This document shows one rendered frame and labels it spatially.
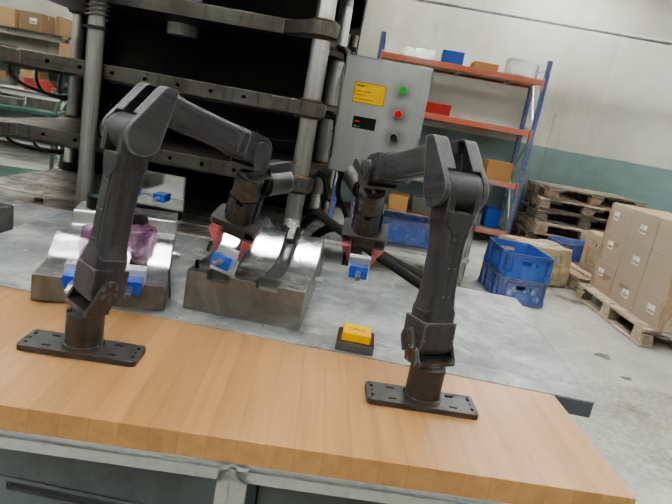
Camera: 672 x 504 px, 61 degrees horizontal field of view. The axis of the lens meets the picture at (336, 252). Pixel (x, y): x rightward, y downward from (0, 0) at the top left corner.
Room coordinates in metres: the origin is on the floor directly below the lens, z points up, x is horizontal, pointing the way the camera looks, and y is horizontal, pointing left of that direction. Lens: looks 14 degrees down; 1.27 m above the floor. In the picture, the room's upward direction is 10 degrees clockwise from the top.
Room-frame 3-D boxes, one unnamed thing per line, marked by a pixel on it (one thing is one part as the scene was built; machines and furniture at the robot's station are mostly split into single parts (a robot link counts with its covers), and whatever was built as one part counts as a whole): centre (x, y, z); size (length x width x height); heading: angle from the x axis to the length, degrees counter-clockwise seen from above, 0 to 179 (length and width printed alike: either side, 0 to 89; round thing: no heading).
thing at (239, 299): (1.43, 0.17, 0.87); 0.50 x 0.26 x 0.14; 178
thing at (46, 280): (1.36, 0.53, 0.86); 0.50 x 0.26 x 0.11; 15
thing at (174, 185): (2.25, 0.69, 0.87); 0.50 x 0.27 x 0.17; 178
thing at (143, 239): (1.35, 0.52, 0.90); 0.26 x 0.18 x 0.08; 15
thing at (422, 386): (0.95, -0.20, 0.84); 0.20 x 0.07 x 0.08; 93
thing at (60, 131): (2.33, 0.72, 0.96); 1.29 x 0.83 x 0.18; 88
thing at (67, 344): (0.91, 0.40, 0.84); 0.20 x 0.07 x 0.08; 93
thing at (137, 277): (1.11, 0.40, 0.86); 0.13 x 0.05 x 0.05; 15
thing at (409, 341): (0.95, -0.19, 0.90); 0.09 x 0.06 x 0.06; 117
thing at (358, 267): (1.27, -0.06, 0.93); 0.13 x 0.05 x 0.05; 179
